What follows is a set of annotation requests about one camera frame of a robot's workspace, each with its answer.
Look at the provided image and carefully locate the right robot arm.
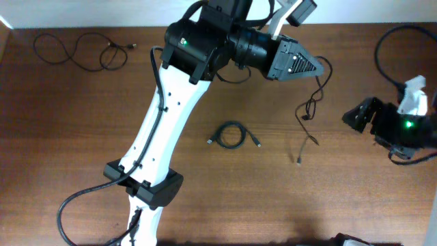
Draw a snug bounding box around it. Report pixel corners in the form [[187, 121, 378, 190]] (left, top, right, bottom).
[[342, 97, 436, 166]]

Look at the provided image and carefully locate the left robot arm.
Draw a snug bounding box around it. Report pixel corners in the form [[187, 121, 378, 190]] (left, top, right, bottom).
[[104, 0, 324, 245]]

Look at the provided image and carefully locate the black braided usb cable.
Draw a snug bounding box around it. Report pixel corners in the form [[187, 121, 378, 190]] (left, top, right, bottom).
[[294, 55, 334, 167]]

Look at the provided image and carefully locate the black thin usb cable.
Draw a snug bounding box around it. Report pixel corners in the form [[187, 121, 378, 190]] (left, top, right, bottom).
[[32, 31, 137, 72]]

